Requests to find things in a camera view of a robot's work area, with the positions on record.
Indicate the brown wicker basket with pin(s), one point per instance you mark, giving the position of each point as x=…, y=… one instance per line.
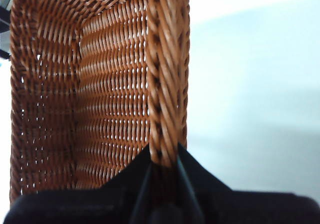
x=100, y=96

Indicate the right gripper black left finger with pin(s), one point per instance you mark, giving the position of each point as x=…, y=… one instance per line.
x=75, y=209

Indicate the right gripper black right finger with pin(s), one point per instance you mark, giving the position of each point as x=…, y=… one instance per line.
x=250, y=209

